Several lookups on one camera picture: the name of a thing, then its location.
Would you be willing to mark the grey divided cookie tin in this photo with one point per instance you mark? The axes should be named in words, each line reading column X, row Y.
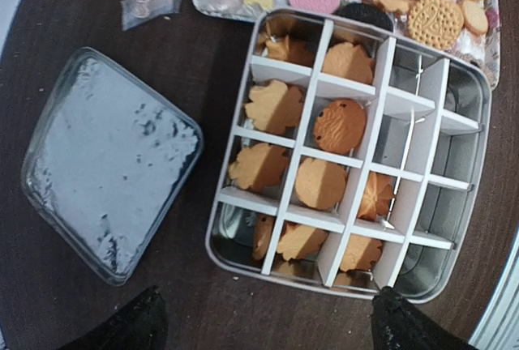
column 427, row 127

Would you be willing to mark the black sandwich cookie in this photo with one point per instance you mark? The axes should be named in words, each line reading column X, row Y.
column 365, row 13

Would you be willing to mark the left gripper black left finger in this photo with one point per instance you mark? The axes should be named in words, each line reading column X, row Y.
column 140, row 324

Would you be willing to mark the tan sandwich biscuit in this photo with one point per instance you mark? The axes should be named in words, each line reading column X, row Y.
column 436, row 23

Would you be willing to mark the swirl shaped orange cookie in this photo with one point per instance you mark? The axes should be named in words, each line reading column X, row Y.
column 377, row 196

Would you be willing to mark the leaf cookie in tin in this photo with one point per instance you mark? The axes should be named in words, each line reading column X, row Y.
column 275, row 107
column 349, row 61
column 259, row 166

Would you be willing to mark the chocolate chip cookie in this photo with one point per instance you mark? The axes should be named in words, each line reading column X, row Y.
column 340, row 126

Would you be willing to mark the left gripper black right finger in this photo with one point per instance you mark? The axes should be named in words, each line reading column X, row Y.
column 398, row 324

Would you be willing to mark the silver tin lid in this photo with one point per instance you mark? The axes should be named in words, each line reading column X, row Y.
column 106, row 160

